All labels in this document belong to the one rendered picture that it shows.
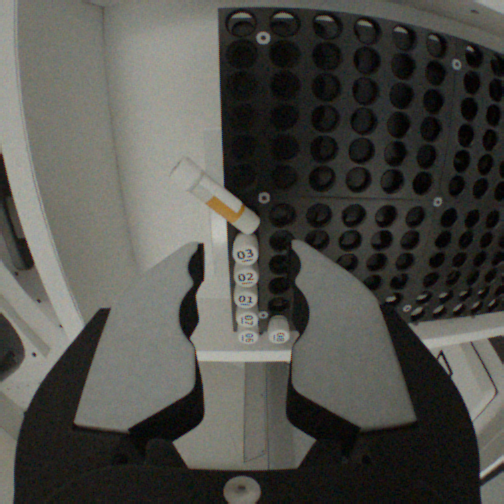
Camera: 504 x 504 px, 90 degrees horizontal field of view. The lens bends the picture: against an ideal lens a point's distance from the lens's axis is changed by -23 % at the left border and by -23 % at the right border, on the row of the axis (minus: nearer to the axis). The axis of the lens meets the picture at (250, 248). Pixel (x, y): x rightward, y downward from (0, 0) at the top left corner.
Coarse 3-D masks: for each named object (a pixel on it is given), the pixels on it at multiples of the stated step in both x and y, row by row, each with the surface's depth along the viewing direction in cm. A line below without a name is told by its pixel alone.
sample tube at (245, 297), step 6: (240, 288) 17; (246, 288) 17; (252, 288) 17; (234, 294) 17; (240, 294) 17; (246, 294) 17; (252, 294) 17; (234, 300) 17; (240, 300) 17; (246, 300) 17; (252, 300) 17; (240, 306) 17; (246, 306) 17
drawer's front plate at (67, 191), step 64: (0, 0) 7; (64, 0) 11; (0, 64) 9; (64, 64) 12; (0, 128) 10; (64, 128) 14; (64, 192) 14; (64, 256) 14; (128, 256) 23; (64, 320) 16
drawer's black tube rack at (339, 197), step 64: (320, 64) 15; (384, 64) 12; (448, 64) 11; (320, 128) 16; (384, 128) 13; (448, 128) 13; (320, 192) 15; (384, 192) 15; (448, 192) 15; (384, 256) 17; (448, 256) 17
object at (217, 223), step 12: (204, 132) 19; (216, 132) 18; (204, 144) 19; (216, 144) 19; (216, 156) 19; (216, 168) 20; (216, 180) 20; (216, 216) 21; (216, 228) 22; (216, 240) 22; (216, 252) 23; (216, 264) 23; (216, 276) 24; (228, 276) 24
